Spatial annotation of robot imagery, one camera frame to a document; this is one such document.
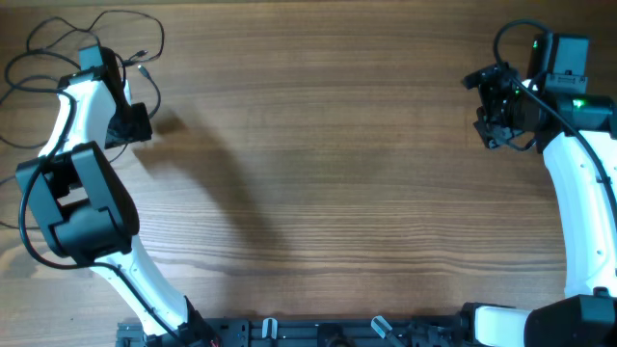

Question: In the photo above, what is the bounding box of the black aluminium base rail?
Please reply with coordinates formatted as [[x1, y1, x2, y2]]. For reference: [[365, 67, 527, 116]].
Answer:
[[115, 315, 546, 347]]

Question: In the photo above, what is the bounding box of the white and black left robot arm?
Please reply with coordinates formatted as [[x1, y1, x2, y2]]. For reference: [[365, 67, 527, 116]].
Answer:
[[15, 44, 222, 346]]

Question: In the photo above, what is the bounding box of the thin black usb cable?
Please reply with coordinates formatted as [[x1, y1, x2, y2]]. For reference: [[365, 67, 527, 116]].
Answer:
[[25, 9, 166, 68]]

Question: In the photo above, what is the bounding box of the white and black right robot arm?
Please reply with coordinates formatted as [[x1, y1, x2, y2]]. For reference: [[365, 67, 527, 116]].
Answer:
[[463, 30, 616, 346]]

